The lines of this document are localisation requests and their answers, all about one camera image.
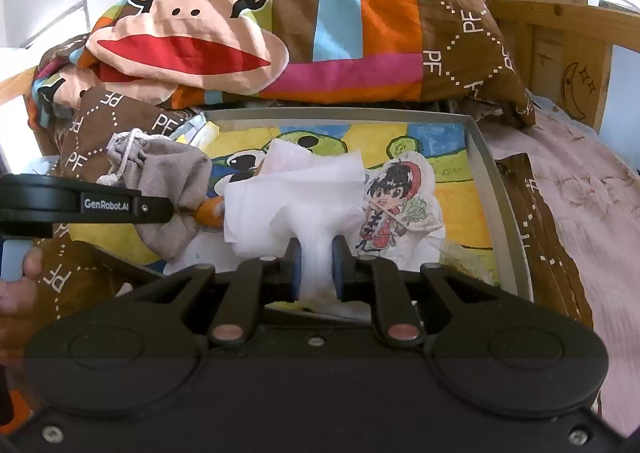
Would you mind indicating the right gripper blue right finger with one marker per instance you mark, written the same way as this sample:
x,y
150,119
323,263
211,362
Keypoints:
x,y
378,283

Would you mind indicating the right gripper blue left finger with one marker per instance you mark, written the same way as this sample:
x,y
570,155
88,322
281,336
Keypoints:
x,y
256,283

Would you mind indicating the orange fabric roll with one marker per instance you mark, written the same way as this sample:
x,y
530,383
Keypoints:
x,y
211,213

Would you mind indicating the white tissue sheets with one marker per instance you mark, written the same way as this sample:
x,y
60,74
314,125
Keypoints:
x,y
298,194

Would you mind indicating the grey drawstring pouch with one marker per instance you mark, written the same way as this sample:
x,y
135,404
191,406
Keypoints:
x,y
162,168

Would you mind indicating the person left hand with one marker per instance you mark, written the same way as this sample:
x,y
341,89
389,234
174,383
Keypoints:
x,y
18,309

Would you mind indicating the brown PF patterned quilt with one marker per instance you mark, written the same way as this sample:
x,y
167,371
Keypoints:
x,y
90,143

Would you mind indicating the grey tray with cartoon liner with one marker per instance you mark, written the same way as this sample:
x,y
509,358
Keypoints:
x,y
123,241

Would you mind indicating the pink blanket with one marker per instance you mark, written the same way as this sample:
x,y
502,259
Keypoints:
x,y
594,201

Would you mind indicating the monkey face striped pillow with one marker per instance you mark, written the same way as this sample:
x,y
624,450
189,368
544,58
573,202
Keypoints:
x,y
183,53

